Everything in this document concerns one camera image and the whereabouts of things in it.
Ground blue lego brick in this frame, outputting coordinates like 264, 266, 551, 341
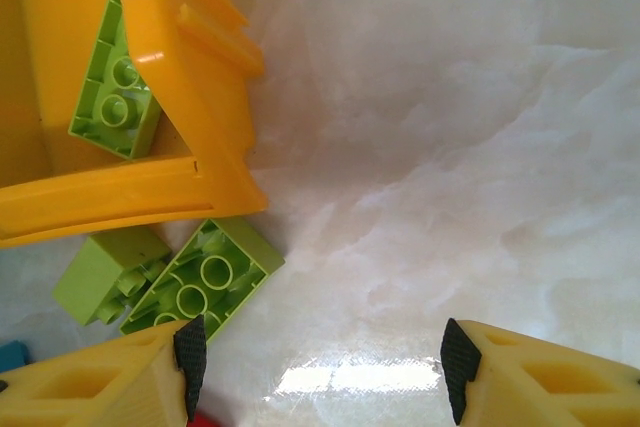
0, 340, 29, 374

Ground right gripper cream right finger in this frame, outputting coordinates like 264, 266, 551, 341
439, 317, 640, 427

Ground yellow plastic bin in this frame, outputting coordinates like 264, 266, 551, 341
0, 0, 270, 249

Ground red lego brick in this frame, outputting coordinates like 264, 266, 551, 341
192, 409, 227, 427

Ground small green lego brick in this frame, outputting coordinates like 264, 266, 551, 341
52, 229, 175, 328

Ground long green lego brick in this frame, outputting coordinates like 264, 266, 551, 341
118, 216, 286, 348

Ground right gripper cream left finger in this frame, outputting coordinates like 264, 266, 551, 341
0, 314, 208, 427

